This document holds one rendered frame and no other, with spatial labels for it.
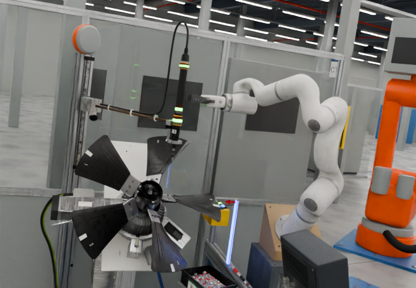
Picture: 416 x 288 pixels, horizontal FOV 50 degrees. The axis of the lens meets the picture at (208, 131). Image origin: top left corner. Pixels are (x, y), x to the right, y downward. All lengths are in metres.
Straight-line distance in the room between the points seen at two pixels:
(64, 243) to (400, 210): 3.98
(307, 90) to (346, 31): 6.99
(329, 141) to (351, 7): 7.07
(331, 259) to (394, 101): 4.38
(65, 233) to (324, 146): 1.53
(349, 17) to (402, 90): 3.40
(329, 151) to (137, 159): 1.03
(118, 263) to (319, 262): 1.03
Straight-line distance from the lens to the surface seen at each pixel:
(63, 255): 2.73
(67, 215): 2.16
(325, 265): 1.48
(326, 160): 1.92
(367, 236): 5.72
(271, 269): 2.21
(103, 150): 2.10
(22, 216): 2.81
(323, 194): 1.98
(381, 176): 5.53
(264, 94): 1.95
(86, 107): 2.45
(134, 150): 2.42
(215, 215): 2.08
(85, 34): 2.50
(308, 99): 1.81
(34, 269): 2.93
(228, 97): 2.06
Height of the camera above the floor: 1.74
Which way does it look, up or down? 6 degrees down
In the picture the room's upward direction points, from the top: 8 degrees clockwise
